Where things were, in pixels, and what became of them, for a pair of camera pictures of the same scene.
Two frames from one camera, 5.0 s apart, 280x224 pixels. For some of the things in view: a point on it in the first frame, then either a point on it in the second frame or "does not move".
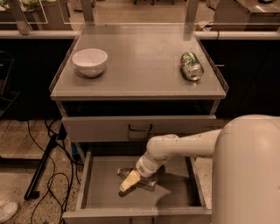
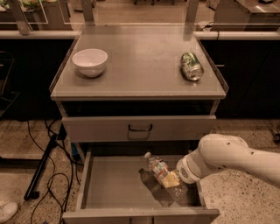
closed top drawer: [135, 129] does not move
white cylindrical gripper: [144, 170] -> [184, 171]
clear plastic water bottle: [147, 183] -> [178, 193]
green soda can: [191, 66] does not move
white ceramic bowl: [90, 61] does not move
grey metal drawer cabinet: [119, 87] does not move
